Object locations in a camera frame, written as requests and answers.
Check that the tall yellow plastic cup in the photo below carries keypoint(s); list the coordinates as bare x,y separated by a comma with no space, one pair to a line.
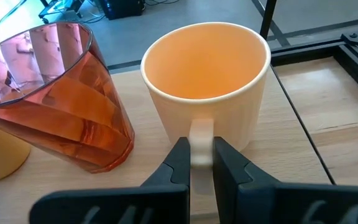
2,155

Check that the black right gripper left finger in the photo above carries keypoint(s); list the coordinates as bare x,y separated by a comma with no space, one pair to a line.
120,205

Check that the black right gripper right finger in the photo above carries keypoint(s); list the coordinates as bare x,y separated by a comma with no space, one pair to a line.
275,205

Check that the orange translucent faceted tumbler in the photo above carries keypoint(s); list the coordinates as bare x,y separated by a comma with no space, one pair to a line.
73,124

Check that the cream ribbed mug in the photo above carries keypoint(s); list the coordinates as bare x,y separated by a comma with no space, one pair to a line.
228,118

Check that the black computer tower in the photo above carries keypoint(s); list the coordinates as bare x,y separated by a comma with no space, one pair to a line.
121,9

